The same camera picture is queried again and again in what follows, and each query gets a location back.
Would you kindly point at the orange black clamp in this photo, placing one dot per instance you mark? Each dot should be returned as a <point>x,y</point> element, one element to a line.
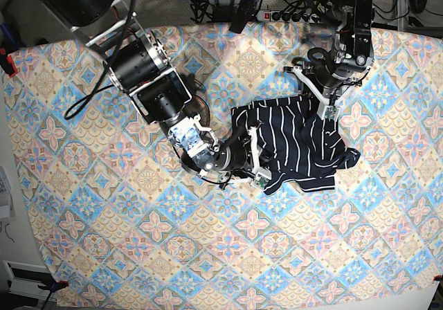
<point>7,63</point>
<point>52,286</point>

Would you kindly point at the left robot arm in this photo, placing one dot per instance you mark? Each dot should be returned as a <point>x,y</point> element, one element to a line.
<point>351,52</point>

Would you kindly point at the orange black clamp lower left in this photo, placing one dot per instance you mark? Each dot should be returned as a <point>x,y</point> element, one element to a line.
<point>52,286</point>

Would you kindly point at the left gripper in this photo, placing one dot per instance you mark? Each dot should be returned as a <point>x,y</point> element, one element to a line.
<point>315,80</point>

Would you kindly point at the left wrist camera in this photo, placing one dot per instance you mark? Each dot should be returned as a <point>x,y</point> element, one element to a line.
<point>331,112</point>

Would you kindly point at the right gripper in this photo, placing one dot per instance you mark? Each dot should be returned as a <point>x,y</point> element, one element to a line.
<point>241,156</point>

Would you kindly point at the black remote control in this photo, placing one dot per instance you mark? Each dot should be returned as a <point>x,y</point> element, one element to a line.
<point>243,14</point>

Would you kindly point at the white black tray lower left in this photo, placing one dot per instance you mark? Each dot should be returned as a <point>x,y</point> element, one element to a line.
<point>25,279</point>

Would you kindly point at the white box at left edge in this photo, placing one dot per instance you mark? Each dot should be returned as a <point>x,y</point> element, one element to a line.
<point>6,204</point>

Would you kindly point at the orange black clamp upper left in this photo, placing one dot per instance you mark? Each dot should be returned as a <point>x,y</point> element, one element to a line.
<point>7,63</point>

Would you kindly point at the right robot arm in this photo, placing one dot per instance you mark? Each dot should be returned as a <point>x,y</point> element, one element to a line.
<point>138,66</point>

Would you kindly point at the navy white striped T-shirt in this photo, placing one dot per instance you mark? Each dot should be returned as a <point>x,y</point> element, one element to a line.
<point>303,148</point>

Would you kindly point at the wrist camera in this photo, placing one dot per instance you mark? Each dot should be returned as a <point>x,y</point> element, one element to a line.
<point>261,179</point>
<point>331,112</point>

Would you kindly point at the patterned pastel tablecloth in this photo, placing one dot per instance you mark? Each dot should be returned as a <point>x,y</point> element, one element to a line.
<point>115,215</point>

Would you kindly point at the white power strip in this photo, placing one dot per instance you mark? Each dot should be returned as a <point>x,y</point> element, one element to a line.
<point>280,16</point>

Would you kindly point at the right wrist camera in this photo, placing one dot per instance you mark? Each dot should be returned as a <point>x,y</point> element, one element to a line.
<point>261,179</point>

